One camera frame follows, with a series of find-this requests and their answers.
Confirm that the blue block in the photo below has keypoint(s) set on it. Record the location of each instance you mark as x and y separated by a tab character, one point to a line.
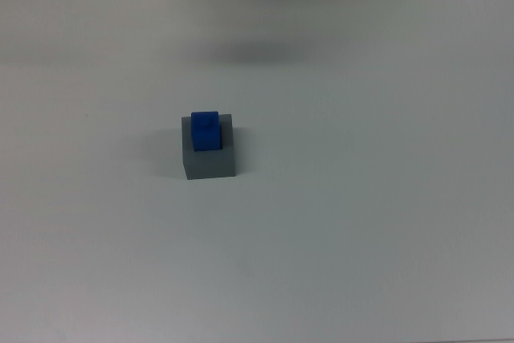
206	134

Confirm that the grey hollow cuboid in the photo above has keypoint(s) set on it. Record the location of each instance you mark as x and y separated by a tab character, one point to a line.
209	166

